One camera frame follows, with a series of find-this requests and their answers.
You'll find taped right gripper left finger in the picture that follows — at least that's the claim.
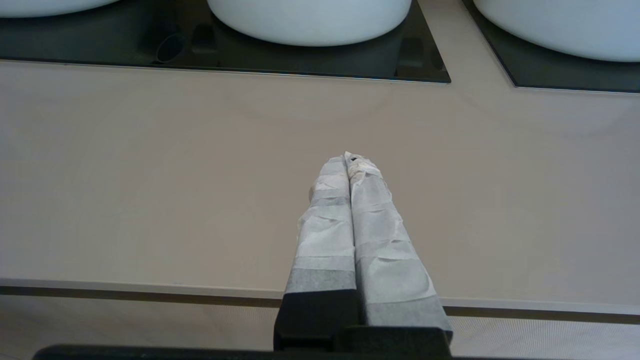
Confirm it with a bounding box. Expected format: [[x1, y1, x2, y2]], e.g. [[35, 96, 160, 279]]
[[273, 156, 362, 351]]

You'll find wide black glass cooktop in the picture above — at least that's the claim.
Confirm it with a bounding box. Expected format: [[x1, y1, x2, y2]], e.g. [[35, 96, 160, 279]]
[[0, 0, 452, 84]]

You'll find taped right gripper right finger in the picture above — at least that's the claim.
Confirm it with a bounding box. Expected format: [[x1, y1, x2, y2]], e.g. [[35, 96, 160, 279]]
[[344, 151, 454, 357]]

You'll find white round cooking pot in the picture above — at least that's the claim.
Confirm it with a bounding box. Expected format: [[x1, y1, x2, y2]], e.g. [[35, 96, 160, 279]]
[[0, 0, 121, 19], [206, 0, 413, 47], [472, 0, 640, 63]]

